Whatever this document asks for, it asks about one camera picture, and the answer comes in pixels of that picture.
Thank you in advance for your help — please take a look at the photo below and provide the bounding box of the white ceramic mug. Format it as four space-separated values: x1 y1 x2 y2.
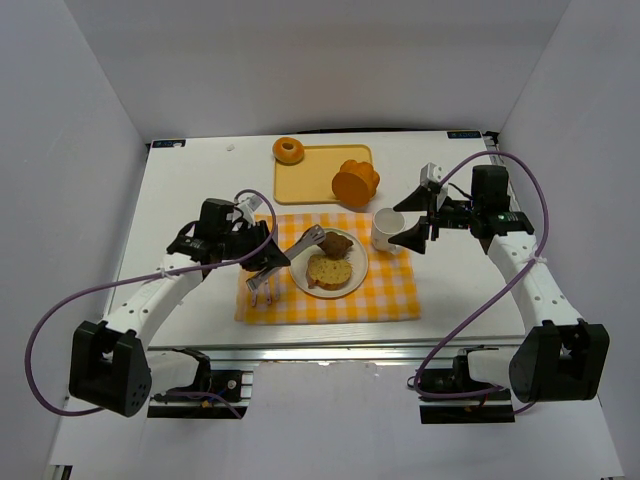
370 208 406 253

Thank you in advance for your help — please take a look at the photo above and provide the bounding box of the brown chocolate muffin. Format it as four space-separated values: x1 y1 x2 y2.
319 231 353 260

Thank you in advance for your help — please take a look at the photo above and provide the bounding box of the sliced loaf bread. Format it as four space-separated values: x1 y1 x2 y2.
306 254 353 291

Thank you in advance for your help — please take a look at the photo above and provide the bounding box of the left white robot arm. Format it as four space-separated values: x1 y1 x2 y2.
69 189 290 417

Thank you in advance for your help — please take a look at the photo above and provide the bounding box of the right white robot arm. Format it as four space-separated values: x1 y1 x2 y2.
390 163 610 403

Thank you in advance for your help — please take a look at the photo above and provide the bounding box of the green white ceramic plate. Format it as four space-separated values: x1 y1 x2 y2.
289 228 369 299

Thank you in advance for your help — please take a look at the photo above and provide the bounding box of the large orange bundt cake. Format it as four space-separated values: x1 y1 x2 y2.
331 159 380 208

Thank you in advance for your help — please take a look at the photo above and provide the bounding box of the right blue table label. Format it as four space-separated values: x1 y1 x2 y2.
446 130 483 140

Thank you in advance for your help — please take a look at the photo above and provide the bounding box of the blue table label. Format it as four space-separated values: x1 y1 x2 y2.
446 130 483 140
151 139 186 149

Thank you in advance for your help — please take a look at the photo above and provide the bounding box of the left blue table label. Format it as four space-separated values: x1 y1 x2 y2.
151 139 186 149

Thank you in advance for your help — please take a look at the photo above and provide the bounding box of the yellow plastic tray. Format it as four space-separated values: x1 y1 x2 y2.
274 144 373 205

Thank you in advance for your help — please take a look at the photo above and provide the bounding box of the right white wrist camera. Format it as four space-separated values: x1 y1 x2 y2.
420 162 445 188

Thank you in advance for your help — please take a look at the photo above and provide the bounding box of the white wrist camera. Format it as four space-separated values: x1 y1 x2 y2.
420 162 445 188
237 194 263 216

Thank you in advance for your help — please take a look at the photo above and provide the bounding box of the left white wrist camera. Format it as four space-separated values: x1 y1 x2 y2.
237 194 263 216

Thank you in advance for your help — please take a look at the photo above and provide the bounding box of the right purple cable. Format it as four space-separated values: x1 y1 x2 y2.
407 152 552 416

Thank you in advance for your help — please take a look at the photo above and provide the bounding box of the purple cable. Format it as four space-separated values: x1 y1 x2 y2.
407 152 552 416
23 189 277 419

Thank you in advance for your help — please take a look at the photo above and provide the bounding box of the pink handled fork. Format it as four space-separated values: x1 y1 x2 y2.
264 280 273 305

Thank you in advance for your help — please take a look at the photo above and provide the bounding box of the ring doughnut bread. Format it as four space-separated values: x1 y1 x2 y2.
272 137 305 165

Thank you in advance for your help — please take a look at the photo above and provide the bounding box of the aluminium frame rail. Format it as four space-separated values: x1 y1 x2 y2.
89 341 516 374

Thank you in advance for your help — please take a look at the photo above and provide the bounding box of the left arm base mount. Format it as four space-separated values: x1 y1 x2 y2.
147 349 250 420

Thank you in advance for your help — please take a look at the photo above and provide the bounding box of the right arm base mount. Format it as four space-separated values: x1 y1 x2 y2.
418 348 515 425

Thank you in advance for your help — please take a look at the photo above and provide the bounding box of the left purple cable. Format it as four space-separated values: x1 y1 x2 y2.
23 189 277 419

